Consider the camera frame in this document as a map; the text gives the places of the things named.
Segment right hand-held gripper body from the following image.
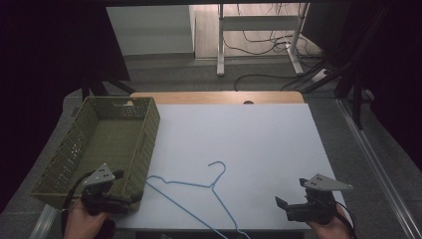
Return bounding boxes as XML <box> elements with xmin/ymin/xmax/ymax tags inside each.
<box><xmin>286</xmin><ymin>173</ymin><xmax>353</xmax><ymax>225</ymax></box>

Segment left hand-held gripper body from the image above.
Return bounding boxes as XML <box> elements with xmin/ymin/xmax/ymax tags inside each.
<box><xmin>81</xmin><ymin>162</ymin><xmax>132</xmax><ymax>216</ymax></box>

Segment person's right hand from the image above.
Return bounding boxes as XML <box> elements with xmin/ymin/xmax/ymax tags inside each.
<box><xmin>307</xmin><ymin>205</ymin><xmax>352</xmax><ymax>239</ymax></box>

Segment person's left hand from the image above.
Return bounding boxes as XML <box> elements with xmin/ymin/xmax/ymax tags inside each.
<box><xmin>63</xmin><ymin>199</ymin><xmax>111</xmax><ymax>239</ymax></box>

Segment olive green plastic basket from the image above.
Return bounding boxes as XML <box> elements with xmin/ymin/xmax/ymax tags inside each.
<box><xmin>30</xmin><ymin>96</ymin><xmax>161</xmax><ymax>212</ymax></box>

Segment white table mat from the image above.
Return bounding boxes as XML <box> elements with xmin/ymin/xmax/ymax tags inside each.
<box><xmin>112</xmin><ymin>103</ymin><xmax>346</xmax><ymax>231</ymax></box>

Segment white power strip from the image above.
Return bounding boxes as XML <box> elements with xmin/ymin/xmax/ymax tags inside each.
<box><xmin>312</xmin><ymin>68</ymin><xmax>329</xmax><ymax>84</ymax></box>

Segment wooden table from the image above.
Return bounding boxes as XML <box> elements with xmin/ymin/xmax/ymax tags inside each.
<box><xmin>129</xmin><ymin>91</ymin><xmax>306</xmax><ymax>106</ymax></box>

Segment dark curtain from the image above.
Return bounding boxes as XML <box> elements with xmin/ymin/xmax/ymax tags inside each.
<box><xmin>0</xmin><ymin>0</ymin><xmax>131</xmax><ymax>213</ymax></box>
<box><xmin>361</xmin><ymin>0</ymin><xmax>422</xmax><ymax>172</ymax></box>

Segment black metal stand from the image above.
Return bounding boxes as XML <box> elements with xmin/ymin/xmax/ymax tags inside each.
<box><xmin>281</xmin><ymin>3</ymin><xmax>394</xmax><ymax>130</ymax></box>

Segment white panel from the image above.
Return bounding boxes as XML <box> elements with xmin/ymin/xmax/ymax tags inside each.
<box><xmin>105</xmin><ymin>4</ymin><xmax>195</xmax><ymax>57</ymax></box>

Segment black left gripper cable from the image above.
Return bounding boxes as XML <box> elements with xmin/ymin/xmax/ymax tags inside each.
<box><xmin>61</xmin><ymin>170</ymin><xmax>96</xmax><ymax>235</ymax></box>

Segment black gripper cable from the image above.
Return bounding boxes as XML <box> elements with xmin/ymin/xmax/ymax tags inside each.
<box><xmin>333</xmin><ymin>200</ymin><xmax>358</xmax><ymax>239</ymax></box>
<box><xmin>61</xmin><ymin>170</ymin><xmax>96</xmax><ymax>235</ymax></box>

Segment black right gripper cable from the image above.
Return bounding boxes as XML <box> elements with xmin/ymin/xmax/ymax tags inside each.
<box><xmin>333</xmin><ymin>200</ymin><xmax>358</xmax><ymax>239</ymax></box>

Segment blue wire clothes hanger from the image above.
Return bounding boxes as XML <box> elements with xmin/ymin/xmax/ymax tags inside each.
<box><xmin>144</xmin><ymin>160</ymin><xmax>252</xmax><ymax>239</ymax></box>

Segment grey metal rail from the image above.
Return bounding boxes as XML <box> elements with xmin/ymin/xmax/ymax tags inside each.
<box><xmin>335</xmin><ymin>98</ymin><xmax>422</xmax><ymax>239</ymax></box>

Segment black floor cable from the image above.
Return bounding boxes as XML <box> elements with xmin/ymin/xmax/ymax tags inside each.
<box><xmin>233</xmin><ymin>73</ymin><xmax>302</xmax><ymax>93</ymax></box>

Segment tangled black cables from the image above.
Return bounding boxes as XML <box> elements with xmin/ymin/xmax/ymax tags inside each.
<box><xmin>222</xmin><ymin>3</ymin><xmax>324</xmax><ymax>61</ymax></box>

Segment white metal desk frame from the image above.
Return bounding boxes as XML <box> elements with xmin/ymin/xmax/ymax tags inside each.
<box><xmin>216</xmin><ymin>3</ymin><xmax>311</xmax><ymax>78</ymax></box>

